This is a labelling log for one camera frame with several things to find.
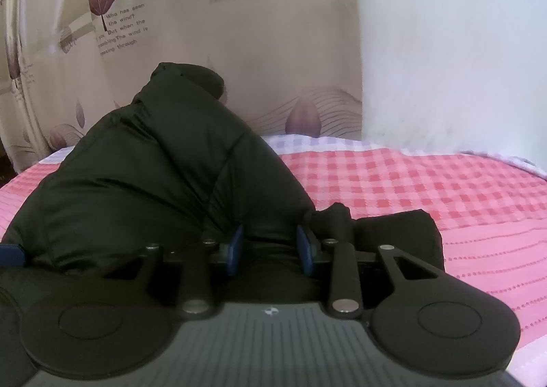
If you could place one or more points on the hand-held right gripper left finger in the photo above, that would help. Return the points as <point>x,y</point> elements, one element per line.
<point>236,248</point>

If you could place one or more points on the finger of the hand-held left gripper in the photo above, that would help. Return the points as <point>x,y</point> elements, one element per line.
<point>10,255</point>

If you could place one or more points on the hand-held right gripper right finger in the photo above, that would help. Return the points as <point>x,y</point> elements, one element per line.
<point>304,251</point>

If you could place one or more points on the black puffer jacket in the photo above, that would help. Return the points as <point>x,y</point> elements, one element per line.
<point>149,173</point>

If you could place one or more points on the pink checkered bed sheet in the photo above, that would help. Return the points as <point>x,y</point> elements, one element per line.
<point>427,190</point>

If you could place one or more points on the beige leaf print curtain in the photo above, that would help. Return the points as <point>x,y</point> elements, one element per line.
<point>192,49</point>

